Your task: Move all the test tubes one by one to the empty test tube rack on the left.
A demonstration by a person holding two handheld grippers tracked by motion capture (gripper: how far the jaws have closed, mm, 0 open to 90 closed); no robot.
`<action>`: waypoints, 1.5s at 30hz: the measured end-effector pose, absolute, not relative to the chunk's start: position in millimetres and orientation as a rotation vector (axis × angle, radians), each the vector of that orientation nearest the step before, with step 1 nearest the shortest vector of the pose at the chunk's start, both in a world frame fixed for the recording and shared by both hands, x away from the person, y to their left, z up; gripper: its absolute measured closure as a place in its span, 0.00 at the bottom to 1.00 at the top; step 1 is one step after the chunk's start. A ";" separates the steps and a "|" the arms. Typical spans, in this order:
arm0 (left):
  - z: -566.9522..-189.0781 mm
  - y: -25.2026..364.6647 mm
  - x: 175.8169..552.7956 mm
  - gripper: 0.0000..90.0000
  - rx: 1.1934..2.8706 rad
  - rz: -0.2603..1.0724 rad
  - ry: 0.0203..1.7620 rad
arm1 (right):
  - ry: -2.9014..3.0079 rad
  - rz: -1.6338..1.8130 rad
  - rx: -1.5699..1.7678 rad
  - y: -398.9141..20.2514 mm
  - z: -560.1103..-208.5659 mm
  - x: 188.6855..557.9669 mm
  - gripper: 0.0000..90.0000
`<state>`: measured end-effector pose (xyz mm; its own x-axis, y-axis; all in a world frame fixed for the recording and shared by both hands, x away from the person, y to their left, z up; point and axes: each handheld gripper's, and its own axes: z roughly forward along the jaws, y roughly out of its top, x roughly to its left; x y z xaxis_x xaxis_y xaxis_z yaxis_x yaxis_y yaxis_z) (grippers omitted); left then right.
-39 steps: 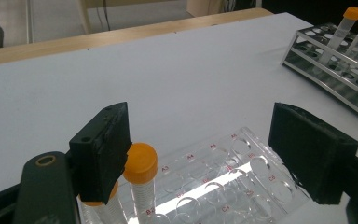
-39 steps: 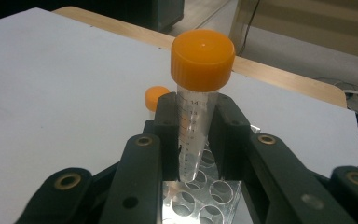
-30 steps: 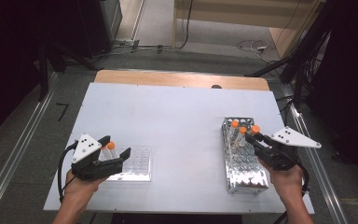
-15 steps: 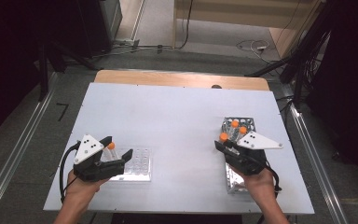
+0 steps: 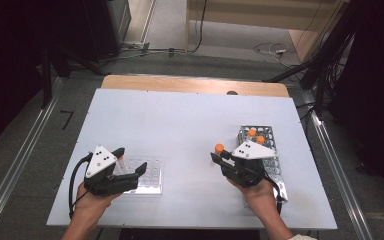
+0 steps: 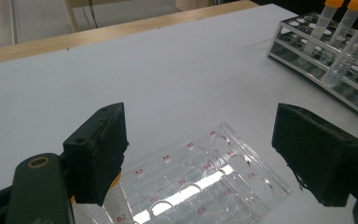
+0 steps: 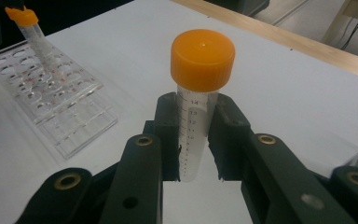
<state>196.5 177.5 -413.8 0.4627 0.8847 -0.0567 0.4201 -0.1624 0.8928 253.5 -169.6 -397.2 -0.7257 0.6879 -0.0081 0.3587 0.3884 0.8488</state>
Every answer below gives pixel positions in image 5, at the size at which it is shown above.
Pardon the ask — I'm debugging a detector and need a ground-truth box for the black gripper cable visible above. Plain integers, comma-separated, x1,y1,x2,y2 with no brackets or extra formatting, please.
68,152,94,220
263,175,285,215

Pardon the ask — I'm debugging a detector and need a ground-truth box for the black hanging cable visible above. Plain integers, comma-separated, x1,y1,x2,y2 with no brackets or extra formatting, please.
186,0,209,54

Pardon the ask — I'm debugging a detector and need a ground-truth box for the person's left hand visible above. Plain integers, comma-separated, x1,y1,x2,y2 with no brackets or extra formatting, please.
74,182,123,218

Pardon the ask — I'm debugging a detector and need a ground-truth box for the clear plastic well plate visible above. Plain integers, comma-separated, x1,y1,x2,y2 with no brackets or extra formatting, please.
113,156,164,195

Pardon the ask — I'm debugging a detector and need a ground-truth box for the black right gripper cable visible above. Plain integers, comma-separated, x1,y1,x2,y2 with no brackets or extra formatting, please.
263,175,285,215

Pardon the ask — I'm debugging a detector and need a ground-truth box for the wooden table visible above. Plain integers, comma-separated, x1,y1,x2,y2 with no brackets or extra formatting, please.
100,74,290,98

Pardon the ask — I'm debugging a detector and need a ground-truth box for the white floor cable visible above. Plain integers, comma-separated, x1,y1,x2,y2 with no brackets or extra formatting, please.
253,42,302,69

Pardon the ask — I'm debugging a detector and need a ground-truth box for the black stand with cables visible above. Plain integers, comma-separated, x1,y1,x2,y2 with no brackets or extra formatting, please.
262,0,364,118

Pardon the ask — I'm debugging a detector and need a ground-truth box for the light wooden furniture frame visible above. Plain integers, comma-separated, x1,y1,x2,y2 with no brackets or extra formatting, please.
184,0,351,64

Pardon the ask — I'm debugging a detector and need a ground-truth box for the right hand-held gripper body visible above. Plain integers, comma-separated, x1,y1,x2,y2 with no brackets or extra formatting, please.
221,140,278,188

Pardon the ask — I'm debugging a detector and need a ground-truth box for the person's right hand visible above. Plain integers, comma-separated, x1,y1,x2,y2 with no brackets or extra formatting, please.
228,178,278,216

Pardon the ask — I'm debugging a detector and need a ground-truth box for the grey floor cable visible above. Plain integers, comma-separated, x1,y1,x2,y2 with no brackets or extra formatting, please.
99,41,194,64

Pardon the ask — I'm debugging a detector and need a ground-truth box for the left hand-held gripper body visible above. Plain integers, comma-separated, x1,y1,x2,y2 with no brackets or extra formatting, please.
83,144,139,197

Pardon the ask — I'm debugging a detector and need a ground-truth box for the white table board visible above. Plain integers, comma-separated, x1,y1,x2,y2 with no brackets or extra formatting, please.
45,88,338,231

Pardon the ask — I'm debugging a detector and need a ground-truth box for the metal test tube rack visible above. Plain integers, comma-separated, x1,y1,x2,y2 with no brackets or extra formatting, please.
237,125,289,204

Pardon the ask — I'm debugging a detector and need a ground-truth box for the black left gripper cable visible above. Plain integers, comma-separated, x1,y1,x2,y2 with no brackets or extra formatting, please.
68,152,94,220

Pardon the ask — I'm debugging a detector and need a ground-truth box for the aluminium floor rail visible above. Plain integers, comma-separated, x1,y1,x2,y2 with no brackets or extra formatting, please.
308,109,375,240
0,77,65,240

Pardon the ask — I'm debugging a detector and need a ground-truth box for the dark equipment cabinet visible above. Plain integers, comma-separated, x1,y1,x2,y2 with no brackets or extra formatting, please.
82,0,133,64

